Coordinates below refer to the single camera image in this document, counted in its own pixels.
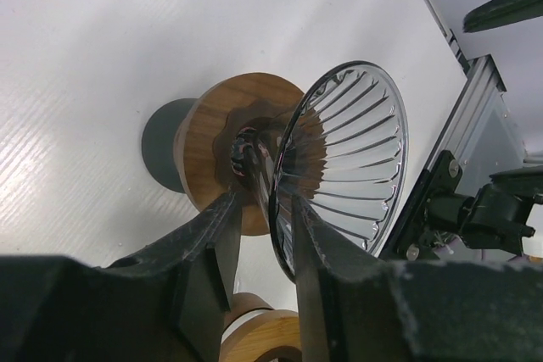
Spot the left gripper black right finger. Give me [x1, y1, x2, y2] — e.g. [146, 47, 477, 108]
[292, 198, 542, 361]

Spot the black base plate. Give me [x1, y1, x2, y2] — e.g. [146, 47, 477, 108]
[378, 150, 462, 260]

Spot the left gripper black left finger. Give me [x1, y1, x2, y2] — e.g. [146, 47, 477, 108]
[1, 192, 242, 361]

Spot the grey swirled glass dripper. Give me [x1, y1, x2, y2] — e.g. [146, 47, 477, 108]
[229, 60, 409, 277]

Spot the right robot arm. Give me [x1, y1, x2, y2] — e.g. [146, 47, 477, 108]
[424, 0, 542, 259]

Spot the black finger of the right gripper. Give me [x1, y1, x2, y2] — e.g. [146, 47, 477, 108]
[462, 0, 542, 33]

